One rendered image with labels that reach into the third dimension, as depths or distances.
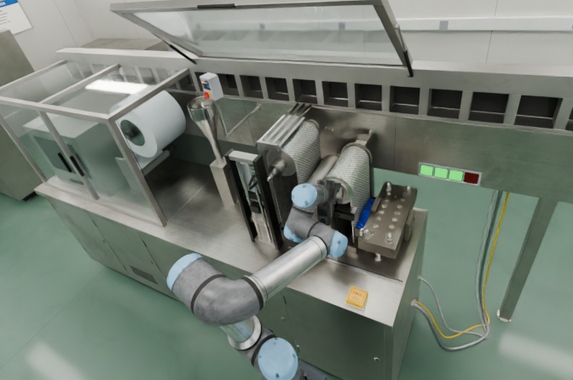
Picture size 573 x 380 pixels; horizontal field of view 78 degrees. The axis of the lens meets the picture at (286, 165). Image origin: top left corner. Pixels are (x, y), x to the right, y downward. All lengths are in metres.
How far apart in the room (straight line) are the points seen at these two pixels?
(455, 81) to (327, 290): 0.98
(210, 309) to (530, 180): 1.30
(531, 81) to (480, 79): 0.15
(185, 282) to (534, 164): 1.32
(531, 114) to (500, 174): 0.26
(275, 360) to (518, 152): 1.15
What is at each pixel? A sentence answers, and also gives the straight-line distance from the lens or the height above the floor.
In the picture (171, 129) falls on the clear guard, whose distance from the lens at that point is 2.03.
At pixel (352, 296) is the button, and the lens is 1.56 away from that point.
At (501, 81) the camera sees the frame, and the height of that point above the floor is 1.62.
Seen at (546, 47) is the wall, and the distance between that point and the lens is 3.93.
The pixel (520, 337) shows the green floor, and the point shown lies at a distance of 2.69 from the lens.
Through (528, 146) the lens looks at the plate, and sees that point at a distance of 1.61.
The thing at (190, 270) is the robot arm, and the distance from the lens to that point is 0.97.
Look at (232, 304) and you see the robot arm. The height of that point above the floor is 1.51.
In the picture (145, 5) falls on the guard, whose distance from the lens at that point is 1.55.
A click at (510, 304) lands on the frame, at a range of 2.57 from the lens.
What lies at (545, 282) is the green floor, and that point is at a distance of 2.97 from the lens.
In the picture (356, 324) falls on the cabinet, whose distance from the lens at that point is 1.69.
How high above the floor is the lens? 2.24
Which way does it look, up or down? 36 degrees down
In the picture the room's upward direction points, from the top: 11 degrees counter-clockwise
